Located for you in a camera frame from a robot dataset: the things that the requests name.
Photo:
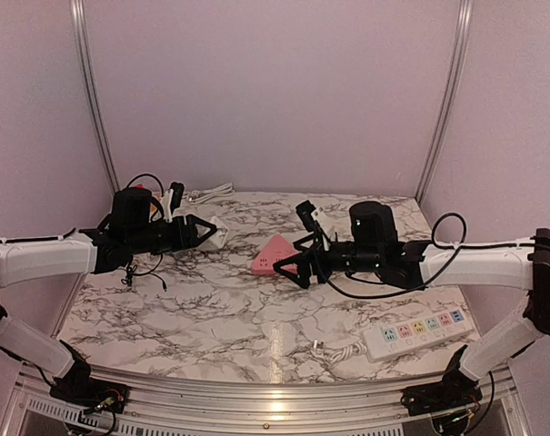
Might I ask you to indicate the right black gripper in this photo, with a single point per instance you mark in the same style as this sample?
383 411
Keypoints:
302 260

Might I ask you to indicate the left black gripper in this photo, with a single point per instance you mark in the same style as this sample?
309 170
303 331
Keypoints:
191 232

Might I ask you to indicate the white cube socket adapter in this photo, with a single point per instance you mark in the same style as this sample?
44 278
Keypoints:
218 240

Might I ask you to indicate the pink triangular power strip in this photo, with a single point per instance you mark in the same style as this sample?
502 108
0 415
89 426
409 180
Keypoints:
276 249

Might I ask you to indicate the black power adapter with cable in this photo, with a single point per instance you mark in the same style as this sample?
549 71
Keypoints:
131 272

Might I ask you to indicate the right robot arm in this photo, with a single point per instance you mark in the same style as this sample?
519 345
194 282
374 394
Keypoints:
416 265

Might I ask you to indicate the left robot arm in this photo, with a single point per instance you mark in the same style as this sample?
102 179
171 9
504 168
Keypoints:
138 223

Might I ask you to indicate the white multicolour power strip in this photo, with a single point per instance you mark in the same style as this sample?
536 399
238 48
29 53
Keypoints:
388 341

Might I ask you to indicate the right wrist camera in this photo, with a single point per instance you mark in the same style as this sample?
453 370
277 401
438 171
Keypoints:
315 220

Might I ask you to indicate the aluminium front rail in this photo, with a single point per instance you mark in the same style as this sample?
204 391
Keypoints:
157 405

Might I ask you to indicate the left aluminium frame post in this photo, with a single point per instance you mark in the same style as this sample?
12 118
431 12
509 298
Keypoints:
77 8

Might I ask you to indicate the aluminium frame post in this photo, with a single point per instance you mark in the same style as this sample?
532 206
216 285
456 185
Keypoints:
452 84
77 8

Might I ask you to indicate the right aluminium frame post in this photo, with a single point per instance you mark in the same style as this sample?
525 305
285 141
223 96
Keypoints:
452 84

